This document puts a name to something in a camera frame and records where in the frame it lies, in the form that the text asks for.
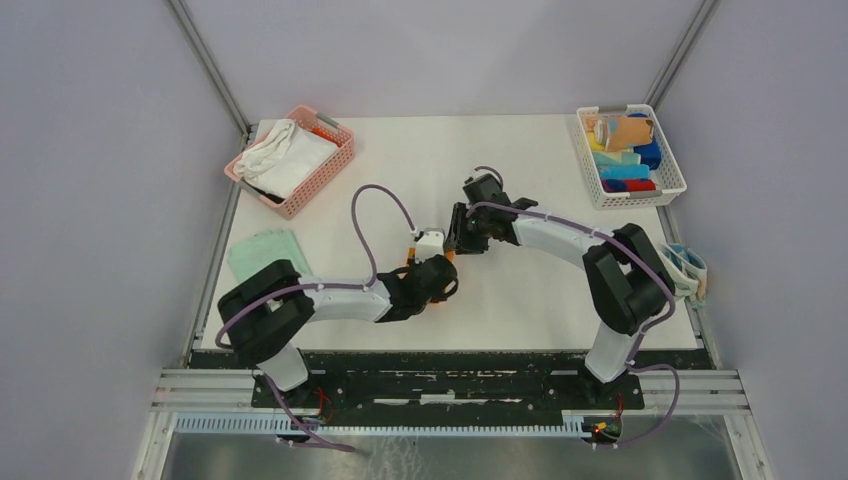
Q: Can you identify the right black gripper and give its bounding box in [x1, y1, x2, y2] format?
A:
[443, 201, 491, 254]

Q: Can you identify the bright orange towel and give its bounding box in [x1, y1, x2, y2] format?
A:
[406, 247, 459, 303]

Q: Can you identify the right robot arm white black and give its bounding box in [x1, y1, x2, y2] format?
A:
[447, 173, 676, 408]

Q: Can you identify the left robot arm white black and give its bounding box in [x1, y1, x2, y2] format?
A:
[215, 254, 459, 407]

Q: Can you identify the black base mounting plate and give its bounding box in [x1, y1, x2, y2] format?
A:
[188, 349, 645, 429]

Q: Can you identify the red blue rolled towel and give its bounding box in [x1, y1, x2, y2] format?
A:
[601, 179, 657, 193]

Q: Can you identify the teal rolled towel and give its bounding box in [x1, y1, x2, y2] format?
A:
[592, 151, 641, 166]

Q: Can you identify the light blue rolled towel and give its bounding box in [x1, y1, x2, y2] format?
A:
[597, 164, 651, 180]

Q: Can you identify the yellow rolled towel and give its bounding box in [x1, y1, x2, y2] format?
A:
[586, 132, 607, 152]

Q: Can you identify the mint green folded towel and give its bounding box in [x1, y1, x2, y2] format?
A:
[227, 229, 312, 282]

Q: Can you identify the red item in basket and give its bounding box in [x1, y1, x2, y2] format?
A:
[310, 128, 338, 144]

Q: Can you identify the white cloth in basket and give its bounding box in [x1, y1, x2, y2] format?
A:
[233, 119, 338, 199]

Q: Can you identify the pink plastic basket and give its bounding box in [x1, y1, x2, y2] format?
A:
[225, 105, 355, 220]

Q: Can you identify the dark blue rolled towel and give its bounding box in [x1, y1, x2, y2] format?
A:
[626, 113, 662, 170]

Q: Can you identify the white plastic basket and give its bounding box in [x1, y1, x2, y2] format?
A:
[573, 104, 687, 209]

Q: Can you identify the patterned white blue towel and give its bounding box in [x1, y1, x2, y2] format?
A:
[657, 243, 708, 310]

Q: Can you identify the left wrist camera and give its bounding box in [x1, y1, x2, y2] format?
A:
[414, 228, 445, 263]

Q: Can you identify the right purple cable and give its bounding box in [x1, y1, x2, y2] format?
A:
[463, 165, 682, 450]

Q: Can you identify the white slotted cable duct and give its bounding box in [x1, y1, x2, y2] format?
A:
[174, 413, 590, 440]

